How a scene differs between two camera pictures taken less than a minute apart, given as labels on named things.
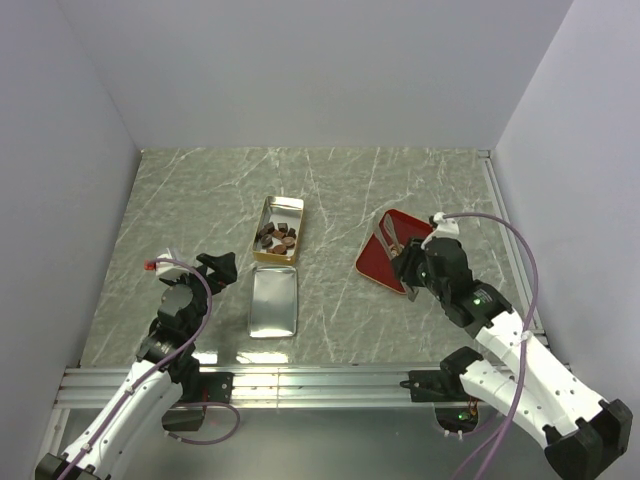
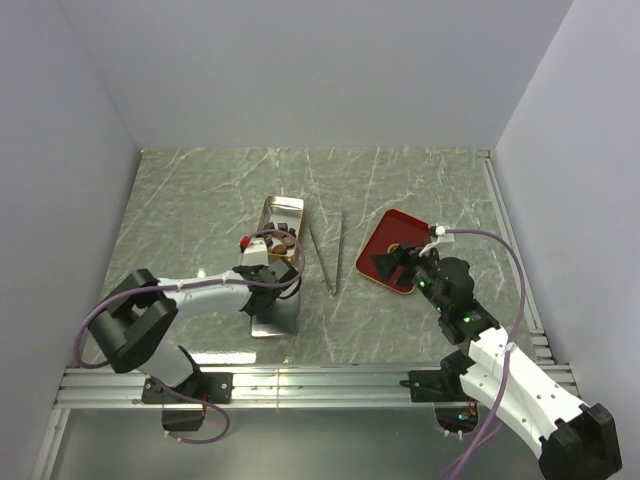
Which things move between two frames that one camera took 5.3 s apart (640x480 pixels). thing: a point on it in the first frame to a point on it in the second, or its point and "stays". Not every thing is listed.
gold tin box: x=279 y=209 stays
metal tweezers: x=388 y=237 to x=342 y=230
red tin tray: x=374 y=263 stays
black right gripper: x=404 y=264 to x=389 y=261
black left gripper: x=223 y=269 to x=258 y=268
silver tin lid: x=273 y=302 stays
